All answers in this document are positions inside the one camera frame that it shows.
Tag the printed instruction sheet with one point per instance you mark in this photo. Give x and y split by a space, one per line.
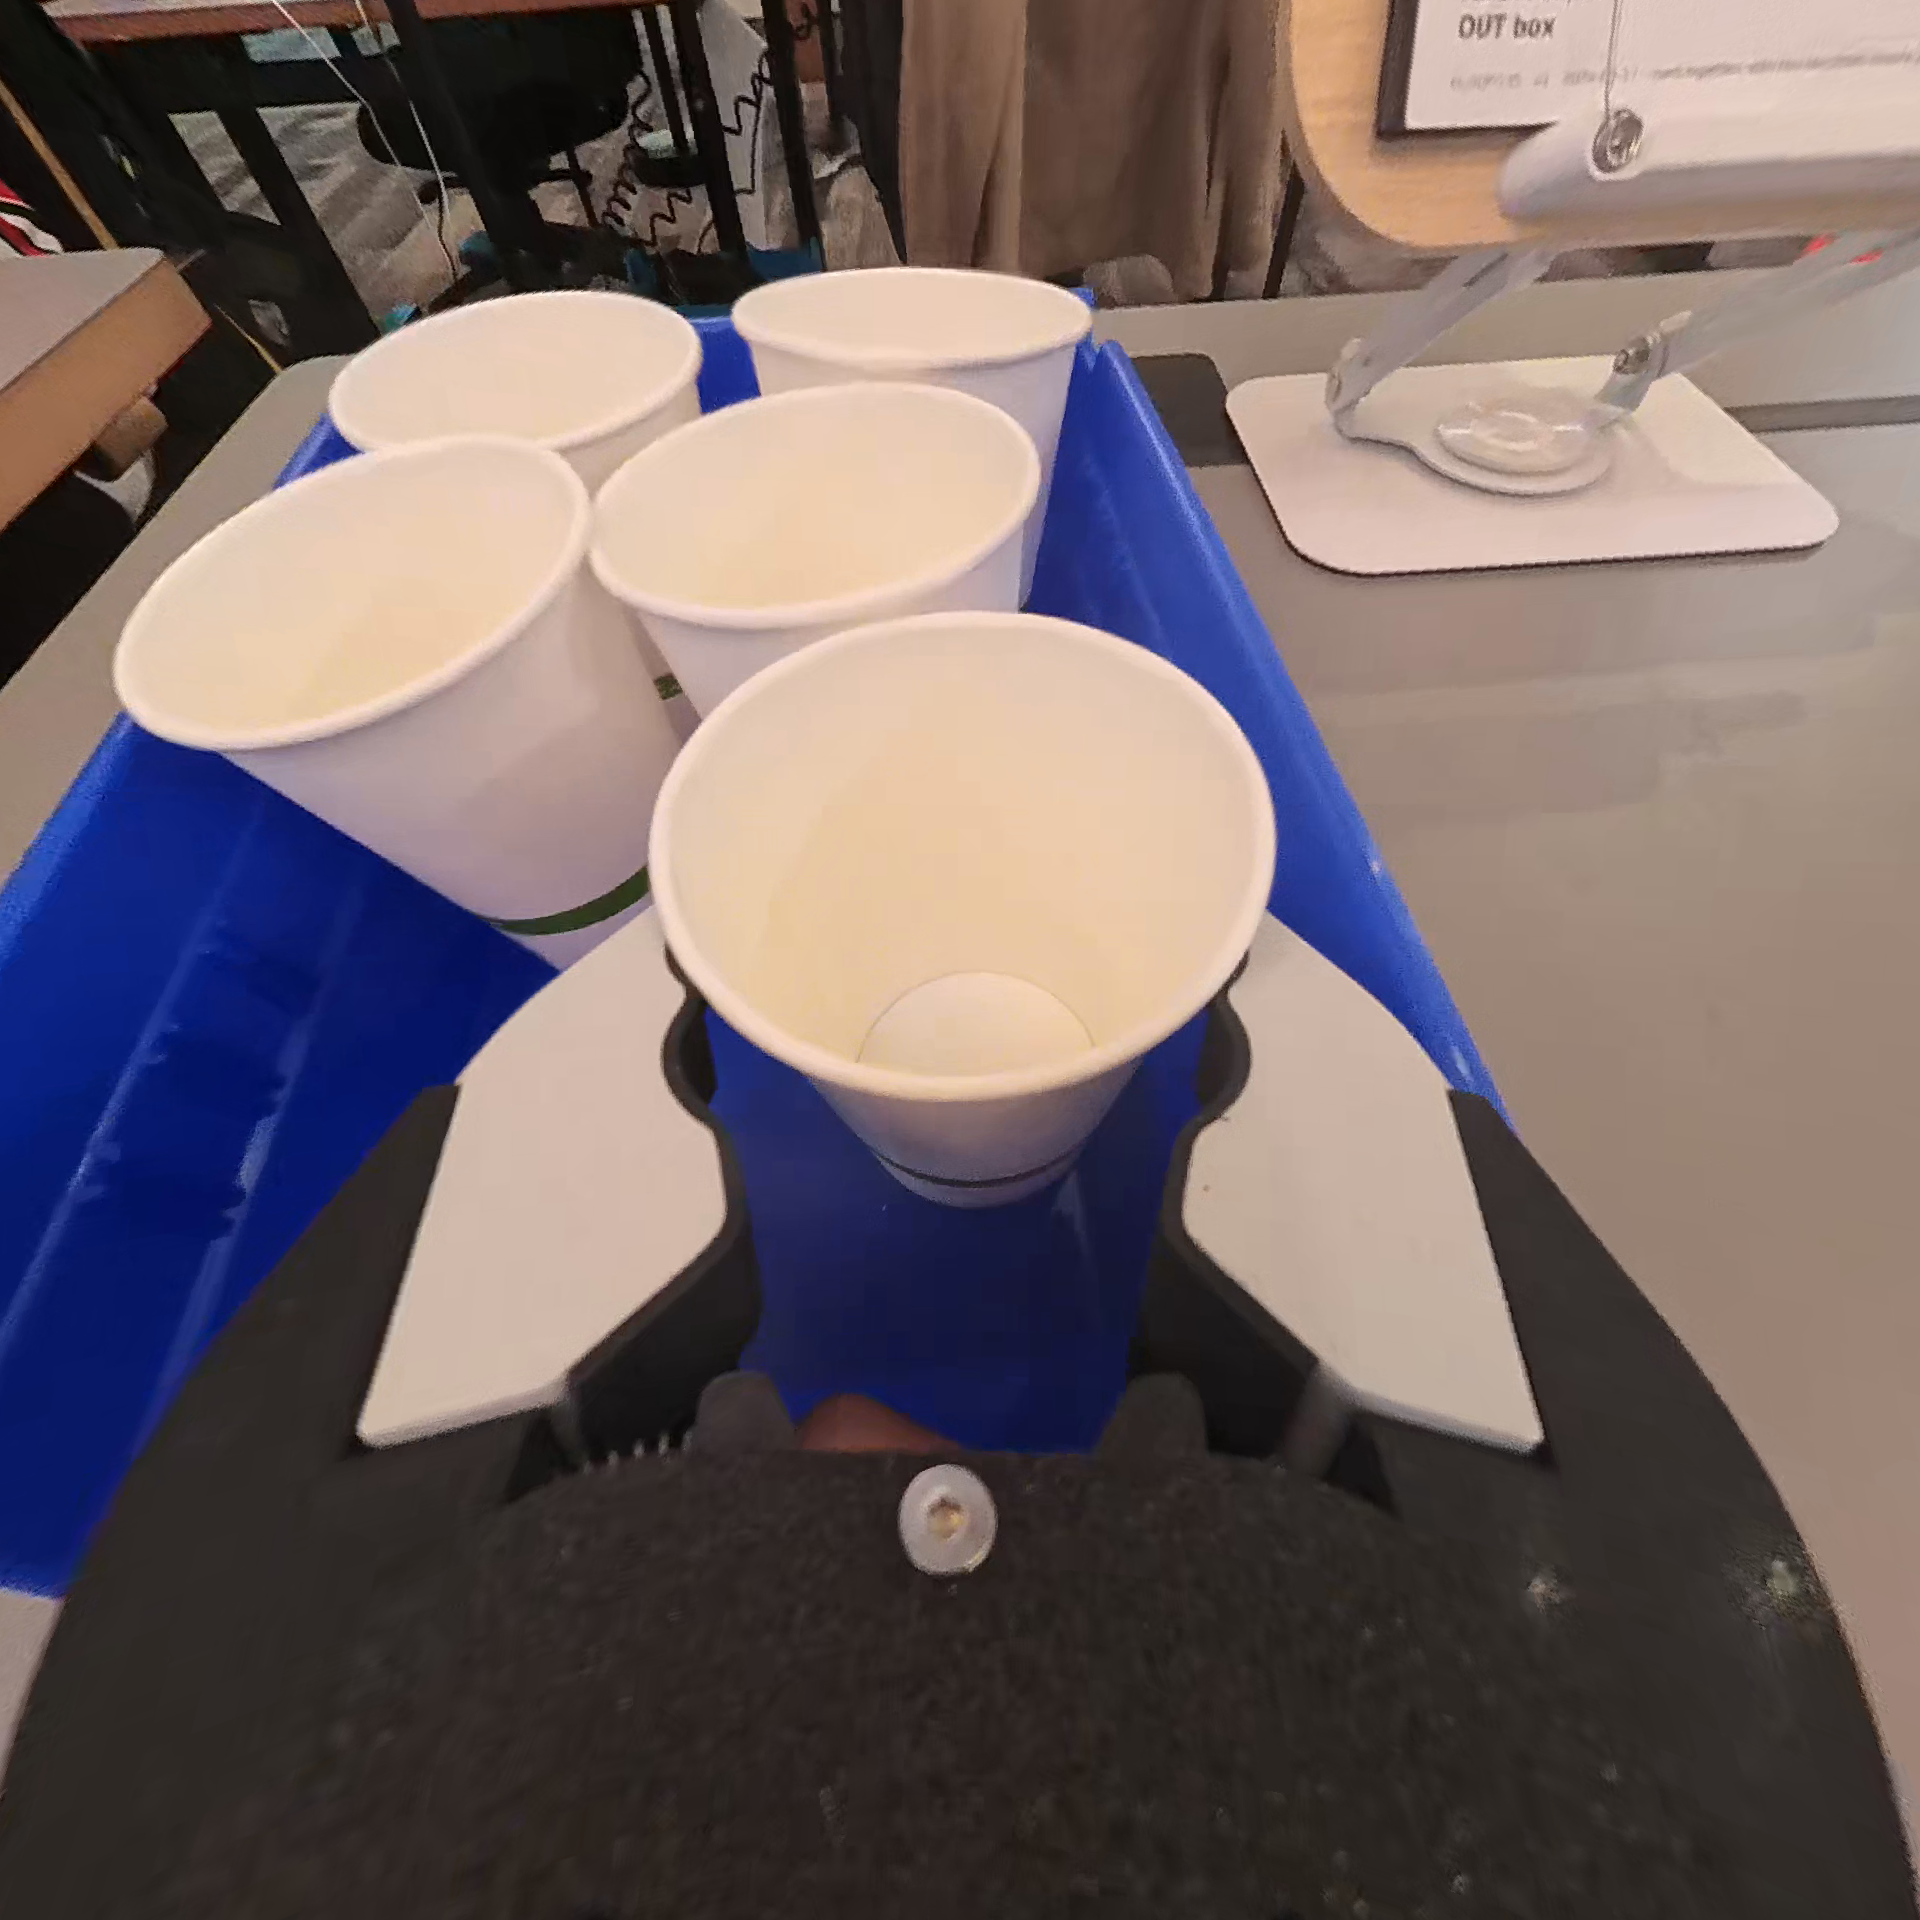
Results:
1499 60

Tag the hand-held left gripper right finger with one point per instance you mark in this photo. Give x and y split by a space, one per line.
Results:
1344 1202

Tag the person's left hand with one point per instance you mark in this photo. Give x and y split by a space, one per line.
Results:
870 1431

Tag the wood-edged table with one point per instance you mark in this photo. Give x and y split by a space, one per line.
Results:
80 342

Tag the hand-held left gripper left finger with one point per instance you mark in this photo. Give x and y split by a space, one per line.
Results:
558 1202

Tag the blue plastic bin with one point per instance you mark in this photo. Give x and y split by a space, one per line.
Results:
221 1124

